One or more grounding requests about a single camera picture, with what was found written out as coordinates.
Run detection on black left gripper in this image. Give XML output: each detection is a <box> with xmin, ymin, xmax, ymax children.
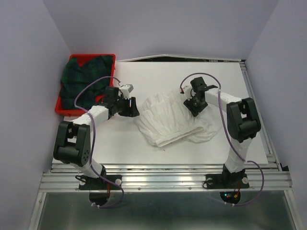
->
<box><xmin>114</xmin><ymin>96</ymin><xmax>140</xmax><ymax>117</ymax></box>

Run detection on white pleated skirt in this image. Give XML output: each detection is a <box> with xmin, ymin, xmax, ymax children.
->
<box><xmin>135</xmin><ymin>90</ymin><xmax>222</xmax><ymax>147</ymax></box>

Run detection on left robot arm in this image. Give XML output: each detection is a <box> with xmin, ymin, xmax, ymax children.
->
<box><xmin>53</xmin><ymin>84</ymin><xmax>140</xmax><ymax>189</ymax></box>

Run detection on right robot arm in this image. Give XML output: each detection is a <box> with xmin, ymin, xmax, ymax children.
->
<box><xmin>179</xmin><ymin>77</ymin><xmax>261</xmax><ymax>187</ymax></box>

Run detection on green plaid skirt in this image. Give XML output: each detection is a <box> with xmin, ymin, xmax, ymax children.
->
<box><xmin>59</xmin><ymin>55</ymin><xmax>115</xmax><ymax>110</ymax></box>

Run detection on red plastic tray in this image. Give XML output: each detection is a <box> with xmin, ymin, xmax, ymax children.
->
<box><xmin>55</xmin><ymin>54</ymin><xmax>116</xmax><ymax>117</ymax></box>

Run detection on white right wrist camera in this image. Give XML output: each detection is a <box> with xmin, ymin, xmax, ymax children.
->
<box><xmin>179</xmin><ymin>86</ymin><xmax>194</xmax><ymax>100</ymax></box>

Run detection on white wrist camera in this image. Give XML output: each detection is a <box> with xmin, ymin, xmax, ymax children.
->
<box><xmin>179</xmin><ymin>86</ymin><xmax>194</xmax><ymax>100</ymax></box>
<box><xmin>119</xmin><ymin>84</ymin><xmax>134</xmax><ymax>99</ymax></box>

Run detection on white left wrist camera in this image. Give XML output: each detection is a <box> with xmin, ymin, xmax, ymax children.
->
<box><xmin>119</xmin><ymin>84</ymin><xmax>134</xmax><ymax>99</ymax></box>

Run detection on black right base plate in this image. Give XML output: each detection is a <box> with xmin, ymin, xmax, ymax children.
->
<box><xmin>202</xmin><ymin>173</ymin><xmax>250</xmax><ymax>190</ymax></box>

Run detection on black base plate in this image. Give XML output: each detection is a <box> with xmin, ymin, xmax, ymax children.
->
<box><xmin>75</xmin><ymin>175</ymin><xmax>120</xmax><ymax>191</ymax></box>
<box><xmin>202</xmin><ymin>173</ymin><xmax>250</xmax><ymax>190</ymax></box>

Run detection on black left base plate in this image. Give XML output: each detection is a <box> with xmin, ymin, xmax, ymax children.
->
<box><xmin>75</xmin><ymin>175</ymin><xmax>120</xmax><ymax>191</ymax></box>

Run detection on aluminium frame rails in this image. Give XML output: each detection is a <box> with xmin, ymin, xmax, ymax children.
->
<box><xmin>28</xmin><ymin>58</ymin><xmax>298</xmax><ymax>230</ymax></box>

